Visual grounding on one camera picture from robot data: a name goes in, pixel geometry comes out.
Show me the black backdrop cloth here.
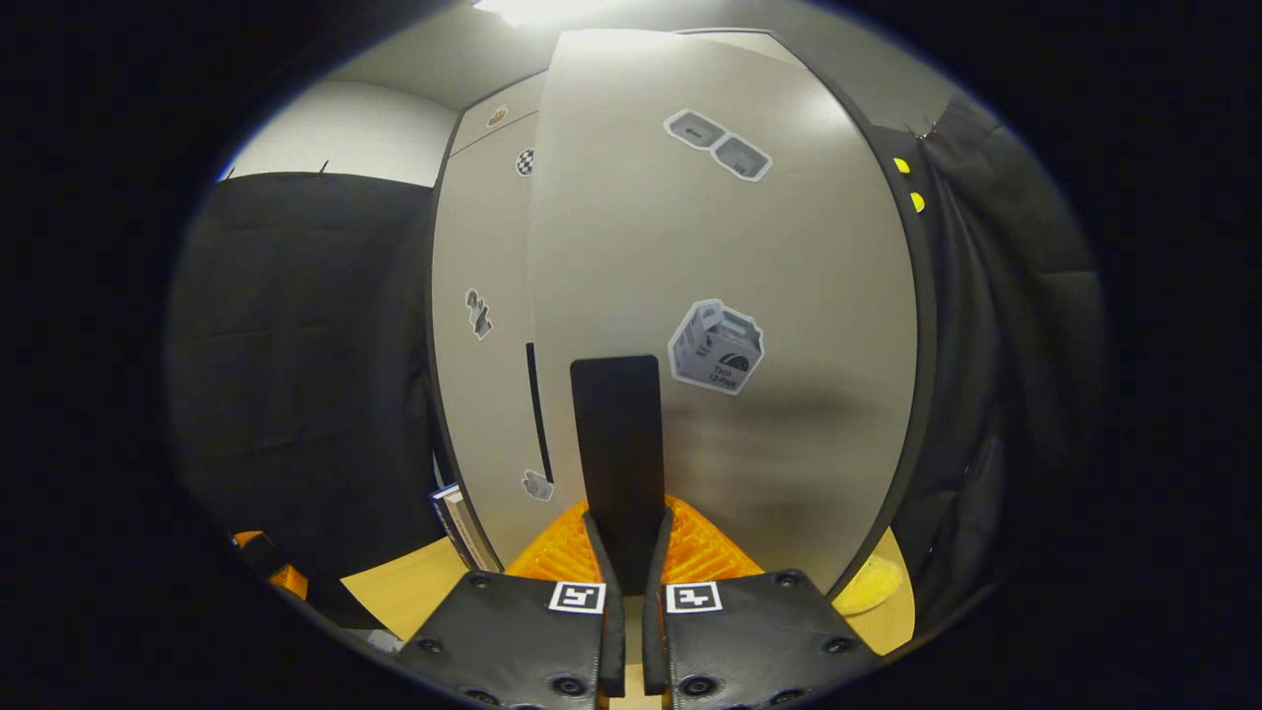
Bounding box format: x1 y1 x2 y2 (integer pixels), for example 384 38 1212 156
163 89 1110 632

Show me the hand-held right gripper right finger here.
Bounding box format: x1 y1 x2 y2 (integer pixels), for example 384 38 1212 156
643 496 883 710

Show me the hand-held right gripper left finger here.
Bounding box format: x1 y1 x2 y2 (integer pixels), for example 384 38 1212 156
394 496 627 710

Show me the grey cabinet drawer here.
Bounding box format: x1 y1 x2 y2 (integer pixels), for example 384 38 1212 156
456 71 548 154

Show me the grey cabinet door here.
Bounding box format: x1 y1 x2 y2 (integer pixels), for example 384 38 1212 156
431 108 555 573
527 28 928 598

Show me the yellow round sponge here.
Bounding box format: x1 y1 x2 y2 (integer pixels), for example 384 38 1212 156
833 557 904 617

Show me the grey double-door shoe cabinet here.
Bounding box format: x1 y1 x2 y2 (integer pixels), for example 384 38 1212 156
429 28 940 598

